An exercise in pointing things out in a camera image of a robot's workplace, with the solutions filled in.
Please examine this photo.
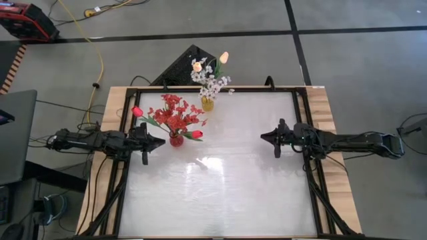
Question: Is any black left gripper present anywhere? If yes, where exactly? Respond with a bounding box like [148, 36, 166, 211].
[129, 122, 166, 167]

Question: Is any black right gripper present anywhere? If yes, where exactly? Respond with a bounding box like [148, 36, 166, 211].
[260, 118, 296, 159]

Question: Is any red artificial tulip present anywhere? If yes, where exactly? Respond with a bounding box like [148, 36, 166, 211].
[131, 105, 174, 134]
[181, 129, 204, 143]

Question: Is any peach artificial tulip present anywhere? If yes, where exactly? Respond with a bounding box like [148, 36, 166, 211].
[192, 61, 207, 87]
[213, 51, 230, 81]

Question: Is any red glass vase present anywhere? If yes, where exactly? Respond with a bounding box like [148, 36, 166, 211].
[169, 131, 185, 148]

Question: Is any yellow glass vase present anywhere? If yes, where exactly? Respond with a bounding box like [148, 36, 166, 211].
[200, 95, 215, 113]

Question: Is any black perforated box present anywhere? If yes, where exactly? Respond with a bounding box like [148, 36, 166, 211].
[149, 44, 217, 87]

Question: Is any black desk base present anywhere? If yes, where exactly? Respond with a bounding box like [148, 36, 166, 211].
[21, 161, 88, 193]

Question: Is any blue and black headset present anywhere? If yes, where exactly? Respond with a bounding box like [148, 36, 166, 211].
[40, 194, 69, 227]

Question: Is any grey desk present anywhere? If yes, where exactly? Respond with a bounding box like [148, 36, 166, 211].
[0, 89, 38, 186]

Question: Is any black orange striped mat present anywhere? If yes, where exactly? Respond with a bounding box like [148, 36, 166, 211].
[0, 43, 27, 96]

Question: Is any red and black case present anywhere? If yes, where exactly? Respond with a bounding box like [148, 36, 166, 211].
[0, 1, 60, 43]

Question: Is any black cable loop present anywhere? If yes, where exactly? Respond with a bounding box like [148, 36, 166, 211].
[264, 75, 278, 91]

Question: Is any black floor cable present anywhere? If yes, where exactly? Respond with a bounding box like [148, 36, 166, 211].
[35, 99, 106, 116]

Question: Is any yellow floor cable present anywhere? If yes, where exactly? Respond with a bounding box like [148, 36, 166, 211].
[56, 0, 134, 125]

